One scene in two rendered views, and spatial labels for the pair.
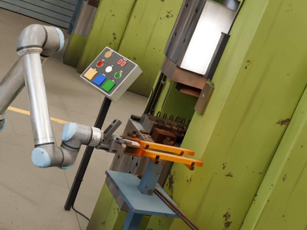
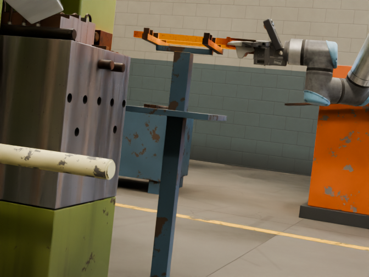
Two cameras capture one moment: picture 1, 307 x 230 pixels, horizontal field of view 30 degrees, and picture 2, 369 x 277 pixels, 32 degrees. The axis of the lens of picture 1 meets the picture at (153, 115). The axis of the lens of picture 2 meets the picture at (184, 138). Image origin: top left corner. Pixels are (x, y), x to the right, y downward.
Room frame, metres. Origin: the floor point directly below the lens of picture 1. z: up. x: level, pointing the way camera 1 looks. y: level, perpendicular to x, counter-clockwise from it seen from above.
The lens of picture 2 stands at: (4.41, 1.52, 0.77)
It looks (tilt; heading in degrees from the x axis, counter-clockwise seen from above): 3 degrees down; 224
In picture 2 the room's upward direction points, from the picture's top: 6 degrees clockwise
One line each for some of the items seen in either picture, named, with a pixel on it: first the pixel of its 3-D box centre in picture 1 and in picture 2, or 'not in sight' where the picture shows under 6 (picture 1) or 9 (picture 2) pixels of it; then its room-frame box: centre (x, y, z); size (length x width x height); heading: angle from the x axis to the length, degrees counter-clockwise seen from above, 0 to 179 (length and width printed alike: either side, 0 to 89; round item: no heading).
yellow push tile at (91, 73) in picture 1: (91, 74); not in sight; (3.78, 0.50, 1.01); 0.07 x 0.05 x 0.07; 50
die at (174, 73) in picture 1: (198, 76); not in sight; (3.43, -0.17, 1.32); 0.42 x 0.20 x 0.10; 115
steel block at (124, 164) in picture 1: (165, 171); (14, 115); (3.39, -0.20, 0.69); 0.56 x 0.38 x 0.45; 115
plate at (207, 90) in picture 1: (203, 98); not in sight; (3.11, -0.23, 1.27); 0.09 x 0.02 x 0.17; 25
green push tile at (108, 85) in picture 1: (108, 86); not in sight; (3.65, 0.34, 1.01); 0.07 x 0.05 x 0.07; 50
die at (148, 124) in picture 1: (176, 129); (15, 26); (3.43, -0.17, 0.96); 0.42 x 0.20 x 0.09; 115
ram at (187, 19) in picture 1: (216, 40); not in sight; (3.39, -0.18, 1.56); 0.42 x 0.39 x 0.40; 115
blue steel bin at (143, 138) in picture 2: not in sight; (118, 144); (0.49, -3.13, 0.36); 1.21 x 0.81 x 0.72; 118
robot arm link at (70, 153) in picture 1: (65, 154); (320, 87); (2.52, 0.31, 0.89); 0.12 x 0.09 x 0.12; 149
